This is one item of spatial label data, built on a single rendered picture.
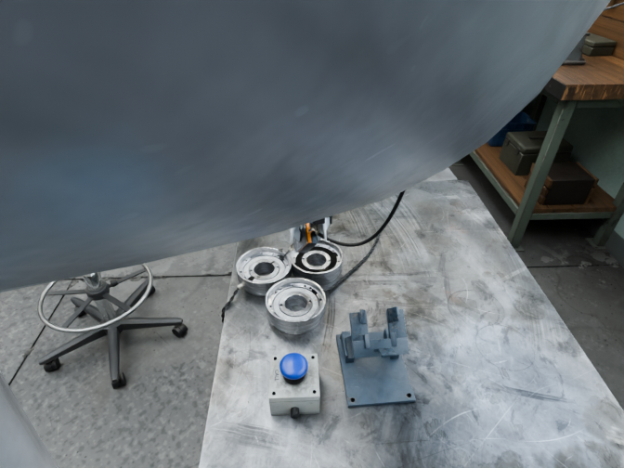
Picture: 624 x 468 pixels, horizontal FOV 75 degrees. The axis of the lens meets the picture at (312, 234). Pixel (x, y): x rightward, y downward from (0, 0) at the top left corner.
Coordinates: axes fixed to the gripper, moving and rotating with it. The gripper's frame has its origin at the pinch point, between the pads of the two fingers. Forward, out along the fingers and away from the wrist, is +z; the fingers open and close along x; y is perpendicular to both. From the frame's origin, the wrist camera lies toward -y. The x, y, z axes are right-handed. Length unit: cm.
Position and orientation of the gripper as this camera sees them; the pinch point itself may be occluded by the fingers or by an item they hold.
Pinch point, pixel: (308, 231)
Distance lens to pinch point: 70.6
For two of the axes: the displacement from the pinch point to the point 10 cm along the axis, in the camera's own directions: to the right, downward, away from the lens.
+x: 10.0, -0.2, 0.1
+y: 0.2, 7.1, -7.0
